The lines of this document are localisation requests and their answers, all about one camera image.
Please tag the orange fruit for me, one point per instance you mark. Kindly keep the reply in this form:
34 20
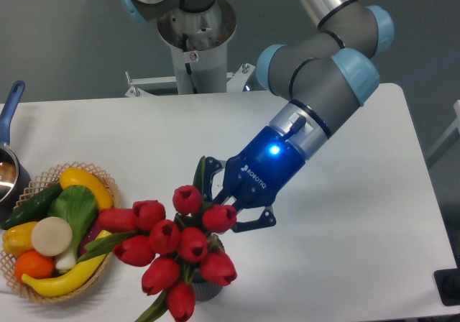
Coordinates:
35 265

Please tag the yellow banana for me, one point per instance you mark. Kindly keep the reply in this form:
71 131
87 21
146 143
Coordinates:
72 283

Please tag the green bok choy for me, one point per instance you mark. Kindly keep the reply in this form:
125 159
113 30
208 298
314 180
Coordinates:
76 205

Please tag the dark grey ribbed vase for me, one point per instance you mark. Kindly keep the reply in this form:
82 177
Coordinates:
195 243

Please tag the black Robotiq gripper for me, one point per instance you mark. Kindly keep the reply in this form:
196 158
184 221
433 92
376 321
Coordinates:
255 176

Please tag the beige round disc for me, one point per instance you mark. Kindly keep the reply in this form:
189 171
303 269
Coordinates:
51 236

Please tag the green cucumber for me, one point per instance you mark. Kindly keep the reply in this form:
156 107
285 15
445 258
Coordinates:
34 208

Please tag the purple eggplant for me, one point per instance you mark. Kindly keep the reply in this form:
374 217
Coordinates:
91 235

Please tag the white frame at right edge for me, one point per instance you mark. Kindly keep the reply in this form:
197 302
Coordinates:
445 141

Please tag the yellow squash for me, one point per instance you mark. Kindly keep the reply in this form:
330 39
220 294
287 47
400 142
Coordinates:
79 176

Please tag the blue handled saucepan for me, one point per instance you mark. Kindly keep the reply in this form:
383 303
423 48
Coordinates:
14 177

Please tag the yellow bell pepper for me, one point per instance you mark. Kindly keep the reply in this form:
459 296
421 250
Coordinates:
18 239

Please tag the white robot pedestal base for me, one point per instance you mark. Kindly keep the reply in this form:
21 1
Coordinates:
198 45

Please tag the black device at table edge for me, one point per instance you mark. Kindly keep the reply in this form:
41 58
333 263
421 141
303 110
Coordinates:
447 282

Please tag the red tulip bouquet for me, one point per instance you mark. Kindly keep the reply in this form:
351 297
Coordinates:
143 236

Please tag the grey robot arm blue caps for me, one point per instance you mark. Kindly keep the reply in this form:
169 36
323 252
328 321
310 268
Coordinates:
324 80

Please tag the woven wicker basket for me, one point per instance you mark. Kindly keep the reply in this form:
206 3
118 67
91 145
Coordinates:
41 182

